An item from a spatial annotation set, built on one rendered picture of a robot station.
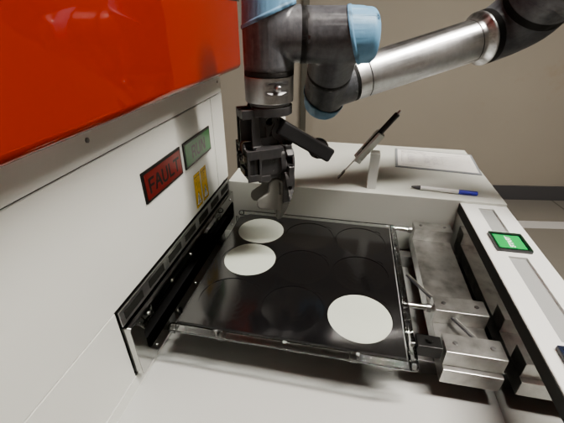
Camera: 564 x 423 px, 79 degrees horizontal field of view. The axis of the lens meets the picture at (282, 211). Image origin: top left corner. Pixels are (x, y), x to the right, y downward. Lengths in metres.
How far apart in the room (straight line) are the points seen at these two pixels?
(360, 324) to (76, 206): 0.42
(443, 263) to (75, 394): 0.65
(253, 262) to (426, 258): 0.36
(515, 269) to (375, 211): 0.31
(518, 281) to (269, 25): 0.52
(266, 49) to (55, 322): 0.41
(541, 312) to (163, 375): 0.56
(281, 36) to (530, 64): 2.66
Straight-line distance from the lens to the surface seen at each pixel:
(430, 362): 0.62
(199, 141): 0.67
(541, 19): 0.78
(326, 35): 0.52
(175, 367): 0.63
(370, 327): 0.57
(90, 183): 0.44
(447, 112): 2.90
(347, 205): 0.82
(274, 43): 0.52
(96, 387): 0.53
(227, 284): 0.63
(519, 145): 3.24
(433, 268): 0.75
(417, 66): 0.70
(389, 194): 0.81
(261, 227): 0.77
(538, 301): 0.63
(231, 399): 0.58
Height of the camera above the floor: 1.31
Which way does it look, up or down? 30 degrees down
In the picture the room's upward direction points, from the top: straight up
